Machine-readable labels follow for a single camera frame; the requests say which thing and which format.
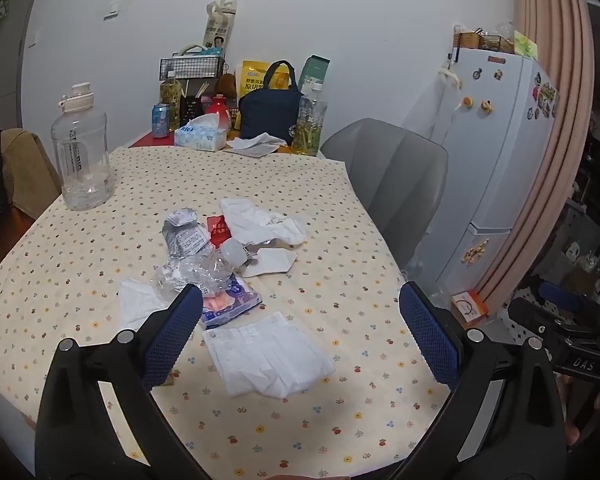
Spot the white tissue sheet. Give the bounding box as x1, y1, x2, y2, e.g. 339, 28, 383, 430
118, 278, 169, 330

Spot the white receipt paper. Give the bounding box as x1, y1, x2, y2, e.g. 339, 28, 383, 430
204, 312, 335, 400

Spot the crushed clear plastic bottle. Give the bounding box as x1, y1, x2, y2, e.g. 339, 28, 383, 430
157, 238, 252, 297

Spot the silver foil wrapper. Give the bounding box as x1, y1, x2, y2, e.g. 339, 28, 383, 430
162, 207, 211, 259

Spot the red packet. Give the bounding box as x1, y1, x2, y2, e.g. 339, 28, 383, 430
207, 216, 232, 248

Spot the right hand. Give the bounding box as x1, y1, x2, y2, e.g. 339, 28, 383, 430
557, 375, 600, 448

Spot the orange white box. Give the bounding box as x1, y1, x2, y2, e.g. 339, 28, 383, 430
451, 290, 488, 325

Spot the floral cream tablecloth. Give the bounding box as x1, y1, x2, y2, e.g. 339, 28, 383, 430
0, 148, 449, 479

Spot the grey upholstered chair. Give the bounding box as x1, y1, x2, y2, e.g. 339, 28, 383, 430
321, 118, 449, 270

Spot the white refrigerator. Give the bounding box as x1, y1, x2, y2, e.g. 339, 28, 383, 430
416, 48, 559, 295

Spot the large clear water jug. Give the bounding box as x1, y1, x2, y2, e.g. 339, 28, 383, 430
50, 82, 114, 211

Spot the pink curtain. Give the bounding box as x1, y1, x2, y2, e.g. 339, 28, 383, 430
474, 0, 596, 311

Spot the blue tissue box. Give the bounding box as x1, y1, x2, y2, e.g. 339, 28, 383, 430
174, 113, 227, 152

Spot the blue drink can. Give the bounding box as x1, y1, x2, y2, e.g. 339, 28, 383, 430
151, 103, 170, 139

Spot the folded paper on table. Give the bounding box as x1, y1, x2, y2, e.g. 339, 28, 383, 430
226, 132, 287, 158

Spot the tall tea bottle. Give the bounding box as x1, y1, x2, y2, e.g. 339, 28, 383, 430
291, 81, 327, 156

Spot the small tea bottle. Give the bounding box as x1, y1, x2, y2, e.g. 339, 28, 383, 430
160, 70, 182, 132

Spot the navy lunch bag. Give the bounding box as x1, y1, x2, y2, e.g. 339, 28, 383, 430
238, 60, 303, 145

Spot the green tall box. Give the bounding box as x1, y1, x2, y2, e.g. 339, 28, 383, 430
299, 55, 330, 94

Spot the yellow snack bag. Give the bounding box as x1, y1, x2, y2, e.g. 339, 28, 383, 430
236, 60, 289, 98

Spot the cream tote bag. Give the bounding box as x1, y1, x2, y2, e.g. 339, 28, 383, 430
202, 0, 238, 54

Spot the wire mesh basket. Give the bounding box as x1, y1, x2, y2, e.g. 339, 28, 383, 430
159, 55, 224, 80

